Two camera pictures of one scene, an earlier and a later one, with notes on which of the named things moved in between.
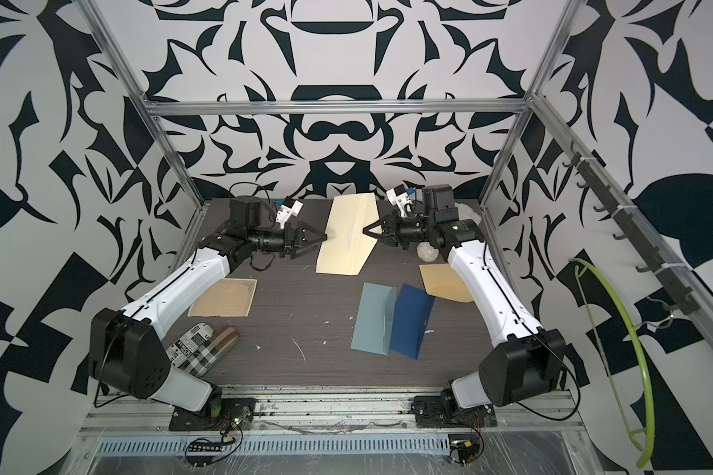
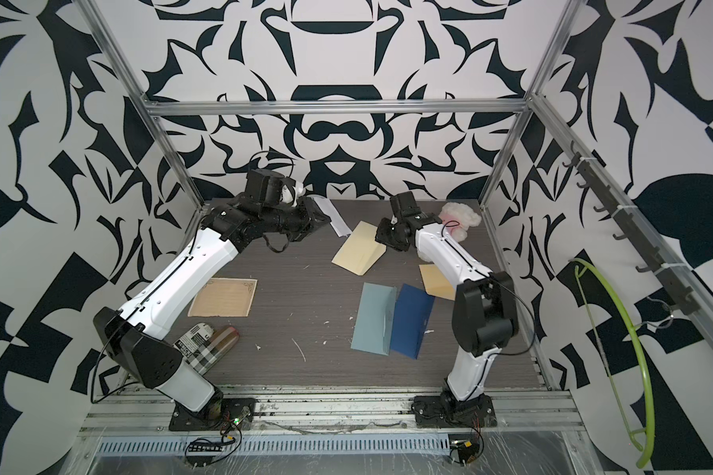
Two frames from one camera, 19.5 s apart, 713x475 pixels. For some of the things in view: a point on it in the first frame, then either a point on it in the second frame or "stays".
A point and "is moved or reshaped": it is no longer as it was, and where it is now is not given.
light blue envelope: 373,323 stays
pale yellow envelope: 347,247 is moved or reshaped
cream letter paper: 232,297 stays
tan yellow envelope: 441,280 stays
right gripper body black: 405,231 stays
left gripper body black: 274,242 -> 296,224
